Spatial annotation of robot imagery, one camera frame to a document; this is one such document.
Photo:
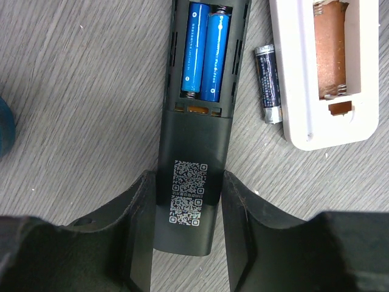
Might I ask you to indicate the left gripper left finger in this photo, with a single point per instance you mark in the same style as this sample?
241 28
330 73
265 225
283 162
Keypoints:
109 249

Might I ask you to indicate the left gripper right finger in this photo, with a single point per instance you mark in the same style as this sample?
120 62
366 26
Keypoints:
269 249

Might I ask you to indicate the white remote control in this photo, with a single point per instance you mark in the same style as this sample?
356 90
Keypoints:
327 56

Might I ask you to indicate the dark AAA battery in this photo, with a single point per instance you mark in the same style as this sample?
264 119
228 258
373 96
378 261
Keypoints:
268 78

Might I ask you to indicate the black remote blue batteries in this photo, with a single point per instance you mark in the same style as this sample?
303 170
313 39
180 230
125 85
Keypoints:
194 138

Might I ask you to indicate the dark blue ceramic mug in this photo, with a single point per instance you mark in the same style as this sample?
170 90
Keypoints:
8 128

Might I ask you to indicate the blue aaa battery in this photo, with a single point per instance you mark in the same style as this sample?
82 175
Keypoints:
216 41
194 49

